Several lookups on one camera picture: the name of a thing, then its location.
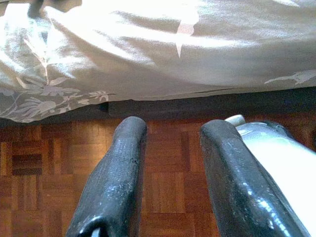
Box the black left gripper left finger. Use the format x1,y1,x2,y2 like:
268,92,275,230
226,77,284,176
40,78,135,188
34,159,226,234
65,116,148,237

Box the pale floral bed cover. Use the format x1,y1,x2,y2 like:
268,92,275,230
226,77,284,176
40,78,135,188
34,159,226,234
0,0,316,124

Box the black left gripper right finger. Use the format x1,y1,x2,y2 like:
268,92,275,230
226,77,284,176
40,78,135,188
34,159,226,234
199,120,312,237

